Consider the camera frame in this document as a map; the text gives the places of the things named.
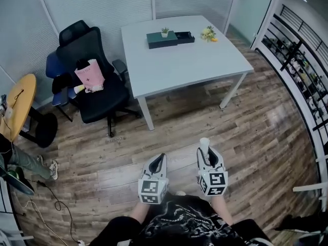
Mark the blue chair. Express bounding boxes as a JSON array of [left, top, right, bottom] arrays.
[[45, 52, 75, 123]]

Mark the dark green box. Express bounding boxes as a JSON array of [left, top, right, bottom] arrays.
[[146, 30, 196, 50]]

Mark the yellow flower bunch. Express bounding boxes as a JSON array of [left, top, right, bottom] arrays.
[[200, 25, 219, 43]]

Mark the white metal shelf rack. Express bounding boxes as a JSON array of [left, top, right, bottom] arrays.
[[250, 4, 328, 193]]

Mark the small white item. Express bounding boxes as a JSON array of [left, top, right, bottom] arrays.
[[199, 137, 211, 161]]

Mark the round yellow table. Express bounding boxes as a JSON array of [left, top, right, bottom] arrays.
[[0, 73, 37, 142]]

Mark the black office chair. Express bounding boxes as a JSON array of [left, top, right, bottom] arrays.
[[56, 19, 142, 138]]

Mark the person's left forearm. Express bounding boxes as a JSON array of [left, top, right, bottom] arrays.
[[127, 201, 152, 226]]

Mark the black green padded object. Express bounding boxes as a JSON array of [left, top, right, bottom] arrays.
[[0, 160, 35, 196]]

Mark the black garment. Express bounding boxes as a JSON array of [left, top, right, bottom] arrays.
[[51, 73, 78, 95]]

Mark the white square table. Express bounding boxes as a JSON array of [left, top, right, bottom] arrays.
[[120, 15, 255, 132]]

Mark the pink paper bag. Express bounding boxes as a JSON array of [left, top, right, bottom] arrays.
[[74, 58, 106, 94]]

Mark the person's right forearm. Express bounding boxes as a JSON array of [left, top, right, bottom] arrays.
[[211, 194, 234, 227]]

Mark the glass door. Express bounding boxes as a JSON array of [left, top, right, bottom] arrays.
[[223, 0, 278, 45]]

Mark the person's black printed shirt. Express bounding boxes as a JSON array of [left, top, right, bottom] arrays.
[[89, 193, 273, 246]]

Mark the black round table base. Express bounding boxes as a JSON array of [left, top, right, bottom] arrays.
[[18, 106, 58, 149]]

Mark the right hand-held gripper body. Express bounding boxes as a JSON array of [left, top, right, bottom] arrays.
[[196, 162, 229, 197]]

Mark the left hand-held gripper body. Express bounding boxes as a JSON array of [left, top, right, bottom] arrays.
[[138, 166, 170, 204]]

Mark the black bag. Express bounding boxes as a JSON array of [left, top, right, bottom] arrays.
[[275, 213, 328, 246]]

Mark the black floor cable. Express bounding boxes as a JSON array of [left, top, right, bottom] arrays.
[[24, 178, 80, 243]]

